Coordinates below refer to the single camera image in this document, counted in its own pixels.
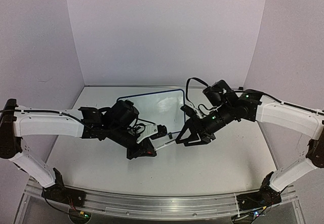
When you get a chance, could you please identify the white marker pen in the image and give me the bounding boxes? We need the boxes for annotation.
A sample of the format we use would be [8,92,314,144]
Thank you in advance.
[154,140,175,151]

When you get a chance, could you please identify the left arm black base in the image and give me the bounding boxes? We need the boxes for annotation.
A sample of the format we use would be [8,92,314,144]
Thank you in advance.
[42,168,86,207]

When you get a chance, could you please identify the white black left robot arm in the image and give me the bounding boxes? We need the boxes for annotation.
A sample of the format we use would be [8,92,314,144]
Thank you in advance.
[1,99,159,201]

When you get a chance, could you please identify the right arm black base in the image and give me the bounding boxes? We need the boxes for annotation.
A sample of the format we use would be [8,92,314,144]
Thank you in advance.
[236,172,281,211]

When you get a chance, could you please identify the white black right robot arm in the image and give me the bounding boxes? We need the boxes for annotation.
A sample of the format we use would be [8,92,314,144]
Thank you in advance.
[176,80,323,197]

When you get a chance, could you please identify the blue-framed whiteboard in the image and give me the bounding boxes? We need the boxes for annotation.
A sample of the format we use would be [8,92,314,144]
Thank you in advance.
[118,89,185,133]

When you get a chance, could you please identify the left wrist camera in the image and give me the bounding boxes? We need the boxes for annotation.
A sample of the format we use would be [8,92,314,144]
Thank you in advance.
[135,123,168,144]

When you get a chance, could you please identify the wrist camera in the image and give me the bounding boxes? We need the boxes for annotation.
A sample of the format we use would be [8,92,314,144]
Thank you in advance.
[180,104,205,119]
[135,123,168,144]

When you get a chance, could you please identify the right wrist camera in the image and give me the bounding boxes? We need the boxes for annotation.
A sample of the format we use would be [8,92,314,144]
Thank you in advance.
[180,104,205,119]

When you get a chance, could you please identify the right camera black cable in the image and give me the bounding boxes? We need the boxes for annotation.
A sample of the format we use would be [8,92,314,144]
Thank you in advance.
[185,77,211,108]

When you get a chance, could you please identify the aluminium front rail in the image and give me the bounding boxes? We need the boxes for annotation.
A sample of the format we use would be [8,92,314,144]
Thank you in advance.
[14,179,305,223]

